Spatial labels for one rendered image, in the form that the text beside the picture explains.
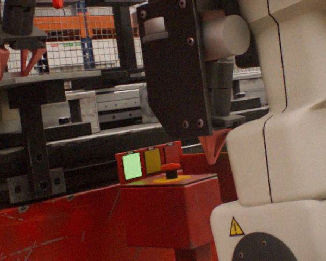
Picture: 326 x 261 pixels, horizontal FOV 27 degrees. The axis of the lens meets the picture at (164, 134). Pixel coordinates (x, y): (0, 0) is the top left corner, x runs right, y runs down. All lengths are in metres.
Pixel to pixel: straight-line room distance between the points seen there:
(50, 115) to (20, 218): 0.28
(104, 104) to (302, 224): 1.26
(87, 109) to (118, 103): 0.39
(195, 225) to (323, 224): 0.55
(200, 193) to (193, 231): 0.07
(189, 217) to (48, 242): 0.30
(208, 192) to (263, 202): 0.53
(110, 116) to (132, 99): 0.10
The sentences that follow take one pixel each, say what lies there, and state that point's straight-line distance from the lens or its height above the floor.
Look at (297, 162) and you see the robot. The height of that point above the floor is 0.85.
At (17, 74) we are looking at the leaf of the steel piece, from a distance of 1.36.
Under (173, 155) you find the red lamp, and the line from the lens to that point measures 1.42.
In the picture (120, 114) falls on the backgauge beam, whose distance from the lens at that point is 1.93.
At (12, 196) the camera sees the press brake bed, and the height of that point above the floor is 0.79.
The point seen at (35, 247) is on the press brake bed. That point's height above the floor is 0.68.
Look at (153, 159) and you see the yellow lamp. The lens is 1.37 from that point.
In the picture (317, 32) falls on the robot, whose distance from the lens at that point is 0.73.
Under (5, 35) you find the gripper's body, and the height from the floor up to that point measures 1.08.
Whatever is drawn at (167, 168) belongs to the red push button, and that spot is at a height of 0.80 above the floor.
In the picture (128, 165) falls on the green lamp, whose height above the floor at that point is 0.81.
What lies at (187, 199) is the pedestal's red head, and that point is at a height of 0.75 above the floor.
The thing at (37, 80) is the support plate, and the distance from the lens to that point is 1.20.
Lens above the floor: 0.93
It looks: 3 degrees down
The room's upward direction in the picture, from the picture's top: 7 degrees counter-clockwise
